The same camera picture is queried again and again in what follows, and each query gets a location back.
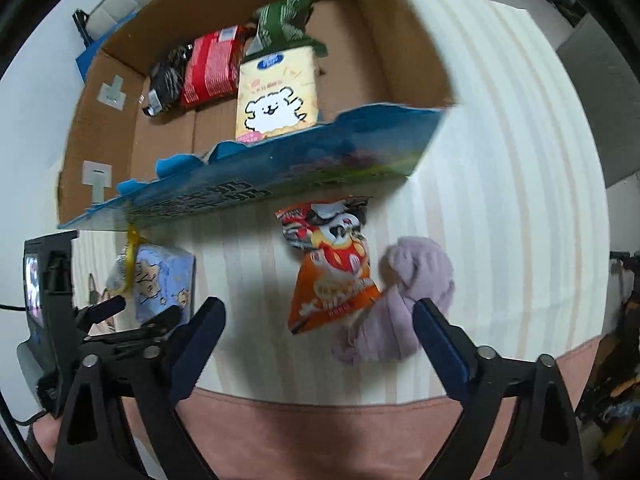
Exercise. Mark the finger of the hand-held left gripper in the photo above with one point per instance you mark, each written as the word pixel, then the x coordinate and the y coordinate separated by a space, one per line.
pixel 111 307
pixel 167 316

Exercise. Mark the blue pouch with gold ribbon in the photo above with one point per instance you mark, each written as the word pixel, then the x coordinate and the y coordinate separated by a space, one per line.
pixel 160 280

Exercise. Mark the orange snack packet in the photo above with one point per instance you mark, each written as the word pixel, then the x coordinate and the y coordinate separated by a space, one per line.
pixel 332 270

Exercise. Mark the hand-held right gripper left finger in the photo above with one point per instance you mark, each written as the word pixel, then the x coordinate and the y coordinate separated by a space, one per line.
pixel 192 355

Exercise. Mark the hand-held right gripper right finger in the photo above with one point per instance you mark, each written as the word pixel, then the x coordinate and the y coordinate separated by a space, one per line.
pixel 442 347

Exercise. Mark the red snack packet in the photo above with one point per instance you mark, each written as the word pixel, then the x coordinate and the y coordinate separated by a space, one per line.
pixel 212 67

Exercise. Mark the green snack packet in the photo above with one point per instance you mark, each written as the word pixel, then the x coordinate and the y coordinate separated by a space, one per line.
pixel 280 25

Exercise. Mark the cardboard box with blue print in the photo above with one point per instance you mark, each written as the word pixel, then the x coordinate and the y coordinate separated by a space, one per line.
pixel 350 150

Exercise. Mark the yellow snack packet white bear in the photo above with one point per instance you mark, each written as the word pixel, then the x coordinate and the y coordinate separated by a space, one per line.
pixel 277 95

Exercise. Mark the grey cabinet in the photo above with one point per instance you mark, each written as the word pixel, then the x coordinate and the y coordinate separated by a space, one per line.
pixel 600 105

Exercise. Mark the dark cluttered stand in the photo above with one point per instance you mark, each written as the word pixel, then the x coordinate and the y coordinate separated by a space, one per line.
pixel 617 360

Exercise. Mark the pink bed sheet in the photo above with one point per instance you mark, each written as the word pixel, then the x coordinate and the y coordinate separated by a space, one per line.
pixel 320 435

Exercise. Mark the black snack packet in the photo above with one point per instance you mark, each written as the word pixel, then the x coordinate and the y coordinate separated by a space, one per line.
pixel 169 80

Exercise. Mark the cream striped blanket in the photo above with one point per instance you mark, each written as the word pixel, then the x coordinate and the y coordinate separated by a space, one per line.
pixel 500 160

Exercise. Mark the purple sock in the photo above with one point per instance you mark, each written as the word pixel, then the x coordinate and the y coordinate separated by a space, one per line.
pixel 425 272

